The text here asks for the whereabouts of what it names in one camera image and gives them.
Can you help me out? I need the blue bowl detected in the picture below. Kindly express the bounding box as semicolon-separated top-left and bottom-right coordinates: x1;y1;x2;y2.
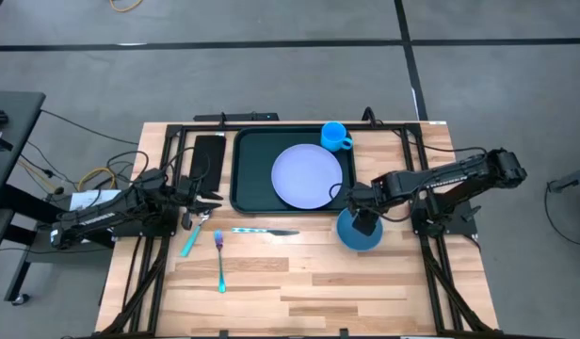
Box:
335;208;384;252

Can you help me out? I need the knife with teal patterned handle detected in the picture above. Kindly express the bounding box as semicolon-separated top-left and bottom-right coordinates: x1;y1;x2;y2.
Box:
231;226;300;236

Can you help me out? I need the lavender plate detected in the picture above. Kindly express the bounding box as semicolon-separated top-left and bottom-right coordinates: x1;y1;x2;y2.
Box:
270;143;344;211

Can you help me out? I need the black table frame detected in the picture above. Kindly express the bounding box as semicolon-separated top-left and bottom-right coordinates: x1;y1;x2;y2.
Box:
96;122;498;338

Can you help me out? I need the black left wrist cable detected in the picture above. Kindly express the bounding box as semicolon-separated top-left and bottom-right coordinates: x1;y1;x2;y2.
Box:
173;145;212;190

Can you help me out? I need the grey stand leg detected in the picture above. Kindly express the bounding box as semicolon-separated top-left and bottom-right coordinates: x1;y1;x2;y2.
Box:
546;164;580;195

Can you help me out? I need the spoon with teal handle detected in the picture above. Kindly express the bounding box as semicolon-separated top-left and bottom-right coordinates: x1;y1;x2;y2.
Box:
179;210;212;258

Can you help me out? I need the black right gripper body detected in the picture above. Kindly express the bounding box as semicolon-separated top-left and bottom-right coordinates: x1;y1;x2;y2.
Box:
346;182;384;214

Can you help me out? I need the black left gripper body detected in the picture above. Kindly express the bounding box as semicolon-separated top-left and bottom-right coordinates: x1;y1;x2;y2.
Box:
175;174;202;212

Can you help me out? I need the yellow floor cable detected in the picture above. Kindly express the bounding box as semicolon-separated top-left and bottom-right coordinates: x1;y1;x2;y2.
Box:
76;167;118;193
108;0;144;14

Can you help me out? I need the black power strip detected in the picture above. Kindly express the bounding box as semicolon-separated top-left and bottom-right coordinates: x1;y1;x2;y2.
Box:
193;112;280;123

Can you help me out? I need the black cable loop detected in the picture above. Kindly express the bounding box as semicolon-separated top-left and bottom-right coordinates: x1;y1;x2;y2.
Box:
362;106;383;127

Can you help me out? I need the black floor cable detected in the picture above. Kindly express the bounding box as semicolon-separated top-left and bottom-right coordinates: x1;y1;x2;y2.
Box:
39;108;141;147
543;181;580;250

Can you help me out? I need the black desk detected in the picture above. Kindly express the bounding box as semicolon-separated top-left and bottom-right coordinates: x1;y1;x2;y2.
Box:
0;90;115;306

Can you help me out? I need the iridescent fork with teal handle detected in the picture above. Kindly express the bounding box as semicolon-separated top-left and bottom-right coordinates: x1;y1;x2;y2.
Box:
213;229;228;294

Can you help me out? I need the dark green tray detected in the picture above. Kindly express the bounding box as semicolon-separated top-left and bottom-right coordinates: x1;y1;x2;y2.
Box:
229;125;357;216

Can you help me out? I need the white paper label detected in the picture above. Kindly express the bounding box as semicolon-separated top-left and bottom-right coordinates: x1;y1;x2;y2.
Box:
69;189;122;212

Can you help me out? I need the black napkin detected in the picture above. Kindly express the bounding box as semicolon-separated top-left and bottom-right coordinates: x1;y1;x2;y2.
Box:
188;134;227;202

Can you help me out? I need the cyan mug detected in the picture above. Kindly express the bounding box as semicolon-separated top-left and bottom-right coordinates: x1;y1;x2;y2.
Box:
320;121;355;153

